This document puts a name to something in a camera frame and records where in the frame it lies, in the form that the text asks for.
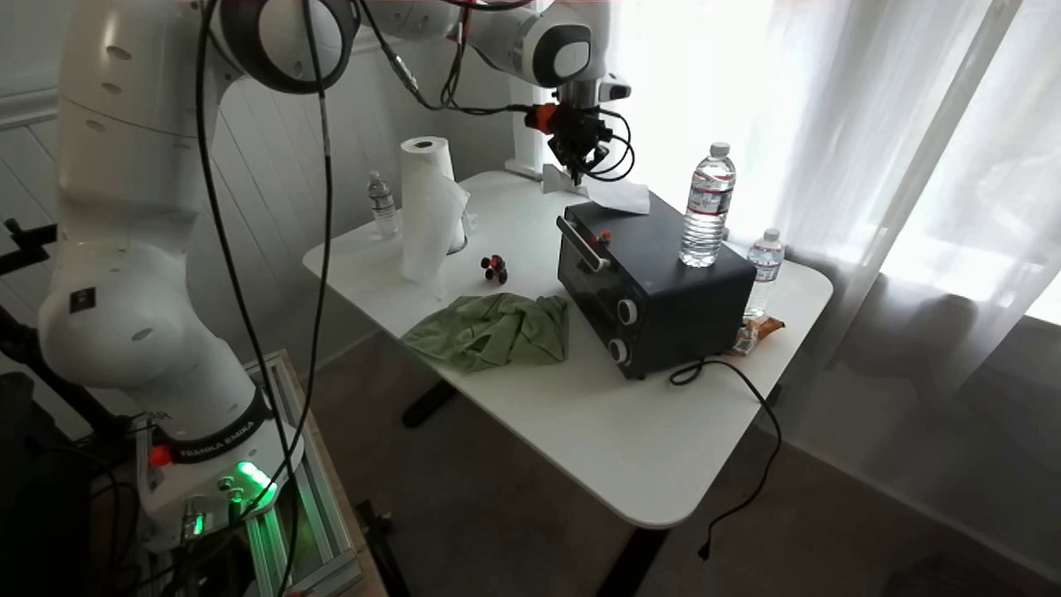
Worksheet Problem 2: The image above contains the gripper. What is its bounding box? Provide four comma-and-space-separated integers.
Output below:
548, 105, 615, 186

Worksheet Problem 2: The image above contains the white paper towel sheet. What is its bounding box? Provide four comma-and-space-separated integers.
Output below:
542, 163, 652, 216

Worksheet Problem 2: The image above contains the microwave door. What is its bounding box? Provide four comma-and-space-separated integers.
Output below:
556, 217, 624, 342

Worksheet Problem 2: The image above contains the black microwave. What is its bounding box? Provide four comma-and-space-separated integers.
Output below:
555, 192, 758, 381

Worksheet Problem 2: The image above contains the paper towel roll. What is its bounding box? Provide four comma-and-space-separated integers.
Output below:
399, 136, 472, 284

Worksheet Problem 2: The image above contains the large clear water bottle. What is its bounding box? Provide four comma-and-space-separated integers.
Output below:
679, 142, 738, 269

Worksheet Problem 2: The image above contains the green cloth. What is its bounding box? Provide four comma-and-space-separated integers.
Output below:
401, 291, 572, 373

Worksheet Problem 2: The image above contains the small clear water bottle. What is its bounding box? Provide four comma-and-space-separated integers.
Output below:
744, 228, 786, 321
366, 171, 400, 240

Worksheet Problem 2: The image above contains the orange snack packet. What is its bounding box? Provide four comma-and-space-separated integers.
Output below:
724, 316, 786, 358

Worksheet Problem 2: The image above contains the white sheer curtain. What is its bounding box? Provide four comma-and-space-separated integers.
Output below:
512, 0, 1061, 581

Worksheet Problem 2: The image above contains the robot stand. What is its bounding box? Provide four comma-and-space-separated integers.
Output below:
83, 348, 367, 597

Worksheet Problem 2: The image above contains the microwave door handle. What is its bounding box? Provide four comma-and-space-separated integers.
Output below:
556, 216, 612, 274

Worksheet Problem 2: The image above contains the black cable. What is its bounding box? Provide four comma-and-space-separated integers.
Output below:
669, 357, 785, 562

